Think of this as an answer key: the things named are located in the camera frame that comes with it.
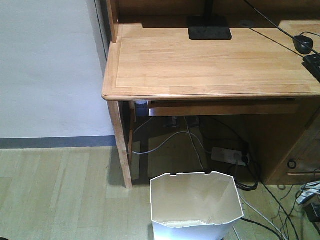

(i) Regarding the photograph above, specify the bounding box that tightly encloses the white plastic trash bin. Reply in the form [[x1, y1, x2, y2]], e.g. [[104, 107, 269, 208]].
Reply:
[[150, 171, 244, 240]]

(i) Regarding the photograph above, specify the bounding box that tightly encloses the wooden desk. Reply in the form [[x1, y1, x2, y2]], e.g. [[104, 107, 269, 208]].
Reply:
[[102, 0, 320, 189]]

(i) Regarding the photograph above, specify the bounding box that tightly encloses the white power strip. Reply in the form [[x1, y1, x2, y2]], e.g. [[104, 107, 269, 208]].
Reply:
[[211, 147, 246, 166]]

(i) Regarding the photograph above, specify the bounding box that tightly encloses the black monitor stand base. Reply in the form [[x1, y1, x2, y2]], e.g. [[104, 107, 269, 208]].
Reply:
[[186, 0, 232, 40]]

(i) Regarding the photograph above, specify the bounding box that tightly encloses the black computer mouse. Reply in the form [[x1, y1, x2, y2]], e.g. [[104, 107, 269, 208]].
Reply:
[[292, 35, 314, 55]]

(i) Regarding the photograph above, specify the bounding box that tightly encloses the black keyboard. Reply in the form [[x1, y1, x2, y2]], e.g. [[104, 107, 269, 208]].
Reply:
[[303, 54, 320, 75]]

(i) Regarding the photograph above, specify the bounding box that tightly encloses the white cable under desk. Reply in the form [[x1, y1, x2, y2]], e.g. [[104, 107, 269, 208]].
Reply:
[[131, 116, 212, 171]]

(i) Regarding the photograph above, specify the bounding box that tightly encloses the black cable on floor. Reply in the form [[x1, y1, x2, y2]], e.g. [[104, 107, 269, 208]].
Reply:
[[199, 116, 301, 240]]

